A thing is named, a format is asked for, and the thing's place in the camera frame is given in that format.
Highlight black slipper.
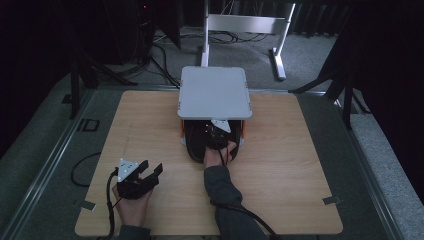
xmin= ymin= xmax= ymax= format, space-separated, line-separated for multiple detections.
xmin=213 ymin=119 xmax=242 ymax=162
xmin=183 ymin=119 xmax=215 ymax=164

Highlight white metal stand frame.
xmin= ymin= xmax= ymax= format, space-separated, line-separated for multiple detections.
xmin=199 ymin=0 xmax=297 ymax=82

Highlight person's right hand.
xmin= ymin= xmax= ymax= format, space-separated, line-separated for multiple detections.
xmin=203 ymin=140 xmax=239 ymax=169

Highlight person's left hand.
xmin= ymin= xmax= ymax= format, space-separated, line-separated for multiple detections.
xmin=111 ymin=181 xmax=155 ymax=228

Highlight black tripod stand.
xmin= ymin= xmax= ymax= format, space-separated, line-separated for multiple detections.
xmin=68 ymin=49 xmax=138 ymax=120
xmin=288 ymin=49 xmax=372 ymax=131

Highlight grey two-tier shoe rack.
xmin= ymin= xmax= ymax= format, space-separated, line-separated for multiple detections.
xmin=176 ymin=65 xmax=253 ymax=148

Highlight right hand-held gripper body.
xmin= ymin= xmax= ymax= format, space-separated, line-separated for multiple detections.
xmin=205 ymin=118 xmax=234 ymax=150

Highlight left hand-held gripper cable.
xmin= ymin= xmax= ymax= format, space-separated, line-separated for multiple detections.
xmin=105 ymin=168 xmax=120 ymax=240

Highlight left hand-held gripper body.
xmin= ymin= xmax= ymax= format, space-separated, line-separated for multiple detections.
xmin=115 ymin=158 xmax=160 ymax=201

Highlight black cable loop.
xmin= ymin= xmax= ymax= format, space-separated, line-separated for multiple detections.
xmin=70 ymin=151 xmax=102 ymax=188

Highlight tangle of floor cables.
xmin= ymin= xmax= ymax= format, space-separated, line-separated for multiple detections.
xmin=208 ymin=29 xmax=272 ymax=45

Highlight grey tape strip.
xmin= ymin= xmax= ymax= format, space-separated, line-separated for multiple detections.
xmin=322 ymin=195 xmax=343 ymax=206
xmin=79 ymin=200 xmax=98 ymax=212

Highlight black floor cable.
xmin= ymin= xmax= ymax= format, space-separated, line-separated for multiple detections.
xmin=149 ymin=42 xmax=182 ymax=89

